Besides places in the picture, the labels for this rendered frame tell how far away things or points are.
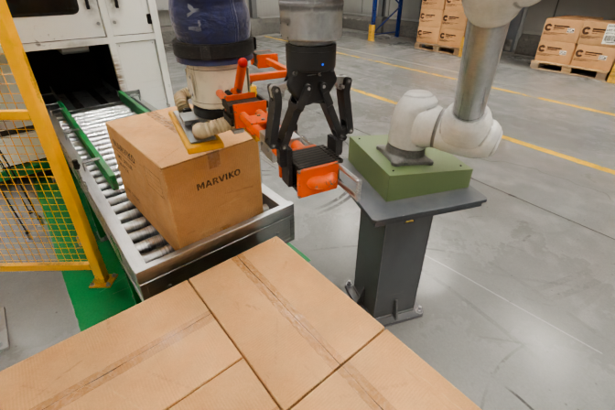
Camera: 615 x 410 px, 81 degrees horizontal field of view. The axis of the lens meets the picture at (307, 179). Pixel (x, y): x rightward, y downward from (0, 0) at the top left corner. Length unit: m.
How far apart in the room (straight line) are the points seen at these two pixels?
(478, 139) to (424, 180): 0.25
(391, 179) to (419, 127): 0.22
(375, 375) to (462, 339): 0.93
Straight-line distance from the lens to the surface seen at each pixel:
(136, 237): 1.71
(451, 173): 1.52
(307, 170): 0.56
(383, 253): 1.63
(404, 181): 1.41
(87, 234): 2.18
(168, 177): 1.32
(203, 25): 1.01
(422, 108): 1.40
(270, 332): 1.22
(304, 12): 0.51
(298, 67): 0.53
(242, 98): 0.95
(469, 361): 1.95
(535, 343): 2.15
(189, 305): 1.34
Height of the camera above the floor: 1.51
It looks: 30 degrees down
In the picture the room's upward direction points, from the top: straight up
